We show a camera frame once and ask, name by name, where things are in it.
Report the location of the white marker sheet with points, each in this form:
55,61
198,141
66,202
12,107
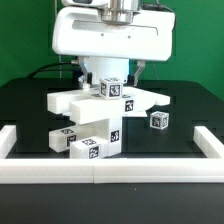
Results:
136,114

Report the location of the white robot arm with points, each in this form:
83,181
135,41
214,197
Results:
113,12

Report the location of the white chair back frame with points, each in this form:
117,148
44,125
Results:
84,107

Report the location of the white U-shaped fence frame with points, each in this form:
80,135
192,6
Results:
151,170

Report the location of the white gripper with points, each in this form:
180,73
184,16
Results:
81,32

